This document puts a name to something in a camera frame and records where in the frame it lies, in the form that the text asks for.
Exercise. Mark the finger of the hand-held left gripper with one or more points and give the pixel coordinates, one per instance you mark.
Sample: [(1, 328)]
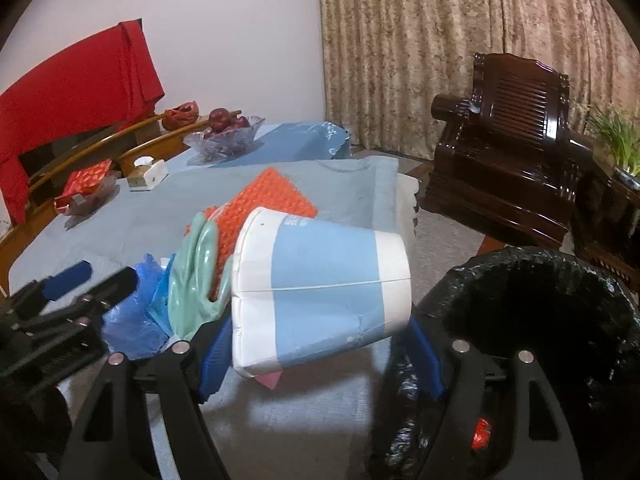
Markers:
[(67, 280), (112, 287)]

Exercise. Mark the beige patterned curtain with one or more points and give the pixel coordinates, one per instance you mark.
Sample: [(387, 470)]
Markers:
[(425, 35)]

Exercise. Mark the red patterned packet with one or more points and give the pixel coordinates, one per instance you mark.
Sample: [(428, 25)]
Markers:
[(85, 180)]

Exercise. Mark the red wrapper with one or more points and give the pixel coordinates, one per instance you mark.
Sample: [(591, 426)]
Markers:
[(482, 434)]

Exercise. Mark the dark wooden armchair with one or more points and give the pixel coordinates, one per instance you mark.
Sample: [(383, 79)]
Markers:
[(510, 105)]

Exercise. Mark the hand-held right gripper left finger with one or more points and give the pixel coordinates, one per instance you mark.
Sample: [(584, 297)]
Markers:
[(216, 365)]

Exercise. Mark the glass fruit bowl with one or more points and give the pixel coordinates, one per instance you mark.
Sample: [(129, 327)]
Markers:
[(225, 142)]

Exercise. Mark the small white jar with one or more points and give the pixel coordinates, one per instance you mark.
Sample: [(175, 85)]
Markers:
[(147, 175)]

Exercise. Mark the red apple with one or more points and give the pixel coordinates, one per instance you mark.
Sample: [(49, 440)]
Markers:
[(218, 118), (241, 122)]

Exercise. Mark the dark wooden side table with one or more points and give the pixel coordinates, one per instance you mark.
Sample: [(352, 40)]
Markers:
[(605, 210)]

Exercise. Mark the green rubber glove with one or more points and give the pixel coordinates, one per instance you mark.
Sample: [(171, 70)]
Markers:
[(195, 280)]

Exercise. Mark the grey-blue table cloth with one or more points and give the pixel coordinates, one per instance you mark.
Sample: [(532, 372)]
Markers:
[(150, 220)]

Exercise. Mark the blue plastic bag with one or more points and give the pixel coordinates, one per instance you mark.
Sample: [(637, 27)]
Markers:
[(130, 320)]

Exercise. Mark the pink paper scrap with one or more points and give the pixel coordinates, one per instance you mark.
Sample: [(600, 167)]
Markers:
[(270, 379)]

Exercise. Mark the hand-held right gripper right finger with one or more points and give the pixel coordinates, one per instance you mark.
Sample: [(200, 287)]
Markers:
[(425, 365)]

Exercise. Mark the green potted plant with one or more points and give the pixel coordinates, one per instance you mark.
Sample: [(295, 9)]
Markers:
[(617, 140)]

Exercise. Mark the white and blue paper cup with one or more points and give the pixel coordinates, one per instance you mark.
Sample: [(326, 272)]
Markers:
[(320, 290)]

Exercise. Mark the red plastic bag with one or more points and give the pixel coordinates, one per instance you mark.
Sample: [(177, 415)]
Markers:
[(180, 115)]

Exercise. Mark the blue plastic sheet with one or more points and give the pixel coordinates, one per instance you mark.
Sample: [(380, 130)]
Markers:
[(300, 140)]

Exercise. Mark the red cloth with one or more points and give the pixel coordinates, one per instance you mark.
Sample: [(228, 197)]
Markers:
[(75, 85)]

